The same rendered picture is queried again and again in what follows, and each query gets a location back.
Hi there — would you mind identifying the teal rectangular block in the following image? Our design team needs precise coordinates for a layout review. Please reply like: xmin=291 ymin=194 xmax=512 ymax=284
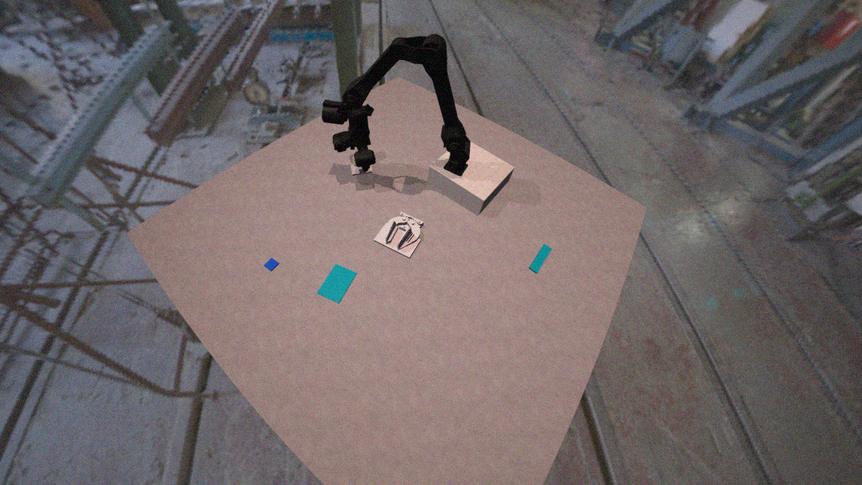
xmin=529 ymin=244 xmax=551 ymax=273

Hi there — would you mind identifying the teal flat plate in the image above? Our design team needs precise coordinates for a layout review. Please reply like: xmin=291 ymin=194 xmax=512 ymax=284
xmin=317 ymin=264 xmax=357 ymax=304

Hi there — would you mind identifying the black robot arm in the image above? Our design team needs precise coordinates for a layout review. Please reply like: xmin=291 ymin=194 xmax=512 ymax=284
xmin=322 ymin=34 xmax=471 ymax=176

